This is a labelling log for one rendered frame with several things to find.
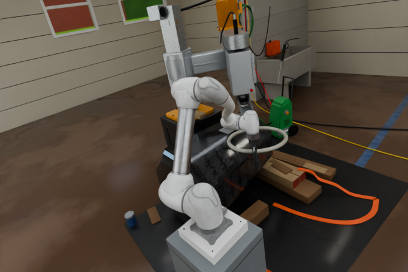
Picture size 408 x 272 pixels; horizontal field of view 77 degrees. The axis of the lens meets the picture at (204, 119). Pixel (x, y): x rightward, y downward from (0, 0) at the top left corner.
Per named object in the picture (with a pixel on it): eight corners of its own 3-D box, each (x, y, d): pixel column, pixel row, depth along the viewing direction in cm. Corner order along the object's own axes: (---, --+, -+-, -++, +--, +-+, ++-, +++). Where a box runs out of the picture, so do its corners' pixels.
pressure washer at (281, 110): (283, 125, 418) (281, 74, 383) (299, 133, 387) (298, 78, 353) (266, 132, 407) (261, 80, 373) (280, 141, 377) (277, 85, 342)
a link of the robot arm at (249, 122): (262, 129, 184) (245, 127, 192) (260, 108, 179) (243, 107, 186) (256, 135, 176) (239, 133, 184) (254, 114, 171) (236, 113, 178)
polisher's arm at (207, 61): (168, 82, 299) (163, 61, 289) (169, 76, 330) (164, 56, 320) (230, 71, 301) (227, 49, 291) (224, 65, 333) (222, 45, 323)
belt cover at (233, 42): (220, 42, 322) (217, 28, 315) (239, 39, 320) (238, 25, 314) (226, 56, 234) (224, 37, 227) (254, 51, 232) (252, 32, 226)
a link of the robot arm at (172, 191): (180, 218, 136) (152, 206, 149) (198, 210, 149) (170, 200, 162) (195, 74, 134) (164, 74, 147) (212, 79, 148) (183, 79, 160)
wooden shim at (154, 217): (146, 210, 286) (146, 209, 285) (155, 206, 289) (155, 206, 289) (152, 225, 265) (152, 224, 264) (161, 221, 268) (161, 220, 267)
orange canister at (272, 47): (263, 57, 525) (262, 41, 512) (277, 52, 554) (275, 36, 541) (272, 57, 509) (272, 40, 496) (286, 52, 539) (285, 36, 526)
